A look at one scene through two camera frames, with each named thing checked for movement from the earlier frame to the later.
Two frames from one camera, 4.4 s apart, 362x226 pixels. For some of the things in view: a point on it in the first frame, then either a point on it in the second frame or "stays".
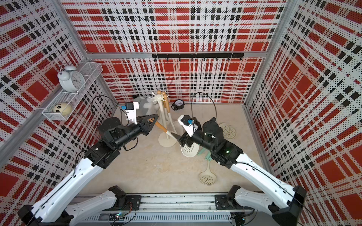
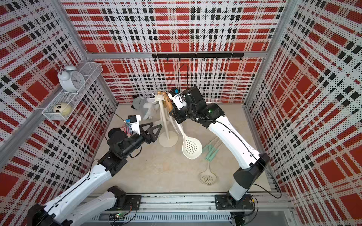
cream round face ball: (64, 108) stays
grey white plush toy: (146, 107) stays
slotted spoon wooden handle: (152, 119) → (192, 148)
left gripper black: (143, 120) → (152, 138)
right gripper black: (185, 137) → (177, 117)
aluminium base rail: (164, 209) stays
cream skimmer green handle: (208, 178) stays
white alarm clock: (70, 80) stays
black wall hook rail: (227, 55) stays
